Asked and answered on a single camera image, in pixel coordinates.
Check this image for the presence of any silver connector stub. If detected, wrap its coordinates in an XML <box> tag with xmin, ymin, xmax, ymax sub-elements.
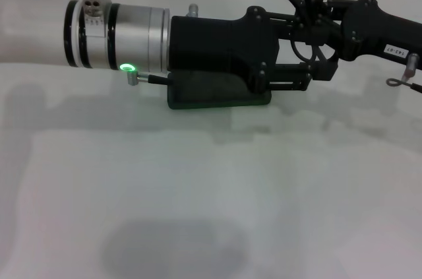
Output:
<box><xmin>184</xmin><ymin>3</ymin><xmax>200</xmax><ymax>18</ymax></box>

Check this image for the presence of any silver angled plug with cable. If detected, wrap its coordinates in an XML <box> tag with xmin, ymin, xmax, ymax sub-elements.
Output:
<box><xmin>125</xmin><ymin>71</ymin><xmax>175</xmax><ymax>87</ymax></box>

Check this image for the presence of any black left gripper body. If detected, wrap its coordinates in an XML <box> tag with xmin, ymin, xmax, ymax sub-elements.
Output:
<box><xmin>167</xmin><ymin>5</ymin><xmax>282</xmax><ymax>94</ymax></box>

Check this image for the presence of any green glasses case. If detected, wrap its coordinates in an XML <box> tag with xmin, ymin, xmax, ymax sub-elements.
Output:
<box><xmin>166</xmin><ymin>69</ymin><xmax>273</xmax><ymax>110</ymax></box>

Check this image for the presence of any silver plug with black cable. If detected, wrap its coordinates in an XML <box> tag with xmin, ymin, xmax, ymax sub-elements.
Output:
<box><xmin>385</xmin><ymin>53</ymin><xmax>422</xmax><ymax>90</ymax></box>

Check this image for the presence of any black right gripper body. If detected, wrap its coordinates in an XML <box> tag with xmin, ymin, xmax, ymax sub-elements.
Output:
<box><xmin>339</xmin><ymin>0</ymin><xmax>422</xmax><ymax>72</ymax></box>

